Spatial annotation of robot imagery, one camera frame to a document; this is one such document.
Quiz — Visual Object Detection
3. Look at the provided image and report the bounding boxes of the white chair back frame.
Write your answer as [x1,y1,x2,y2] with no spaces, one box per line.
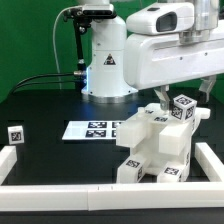
[116,103,210,156]

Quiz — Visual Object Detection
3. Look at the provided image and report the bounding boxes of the white thin camera cable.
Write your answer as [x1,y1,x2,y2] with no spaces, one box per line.
[52,5,83,90]

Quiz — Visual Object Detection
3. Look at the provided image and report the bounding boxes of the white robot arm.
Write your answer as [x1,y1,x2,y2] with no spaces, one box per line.
[78,0,224,99]

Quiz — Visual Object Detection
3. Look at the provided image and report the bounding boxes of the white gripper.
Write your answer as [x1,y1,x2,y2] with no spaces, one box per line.
[124,27,224,111]

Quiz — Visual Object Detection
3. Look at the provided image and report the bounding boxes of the black camera on stand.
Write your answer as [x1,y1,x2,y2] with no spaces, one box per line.
[63,3,117,90]

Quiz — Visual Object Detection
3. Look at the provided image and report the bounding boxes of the white workspace border frame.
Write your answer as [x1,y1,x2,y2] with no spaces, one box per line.
[0,146,224,211]

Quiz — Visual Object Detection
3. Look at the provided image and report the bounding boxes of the white marker sheet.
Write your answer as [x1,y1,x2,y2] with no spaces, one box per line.
[62,121,121,140]

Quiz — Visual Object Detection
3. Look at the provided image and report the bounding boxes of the black cables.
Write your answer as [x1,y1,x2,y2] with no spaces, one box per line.
[9,70,88,96]

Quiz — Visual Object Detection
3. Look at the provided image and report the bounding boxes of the white chair seat part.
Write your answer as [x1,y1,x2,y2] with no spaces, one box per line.
[135,121,193,181]

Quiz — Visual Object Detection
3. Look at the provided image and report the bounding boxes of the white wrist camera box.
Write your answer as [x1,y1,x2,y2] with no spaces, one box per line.
[126,2,194,35]

